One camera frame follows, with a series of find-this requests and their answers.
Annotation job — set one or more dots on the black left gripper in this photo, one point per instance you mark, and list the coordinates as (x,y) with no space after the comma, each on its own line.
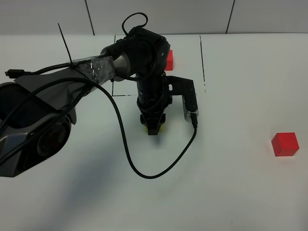
(153,98)

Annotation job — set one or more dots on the yellow block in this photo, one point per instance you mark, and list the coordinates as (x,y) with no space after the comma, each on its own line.
(160,129)

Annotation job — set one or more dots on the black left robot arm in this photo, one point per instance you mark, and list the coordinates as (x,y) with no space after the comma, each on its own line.
(37,109)

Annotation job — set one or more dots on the red template block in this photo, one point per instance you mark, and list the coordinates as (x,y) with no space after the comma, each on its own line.
(169,65)

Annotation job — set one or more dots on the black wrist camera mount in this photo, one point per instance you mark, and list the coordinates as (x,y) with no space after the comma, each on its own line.
(177,86)

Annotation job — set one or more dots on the black cable tie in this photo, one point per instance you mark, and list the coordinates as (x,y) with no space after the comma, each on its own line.
(65,44)

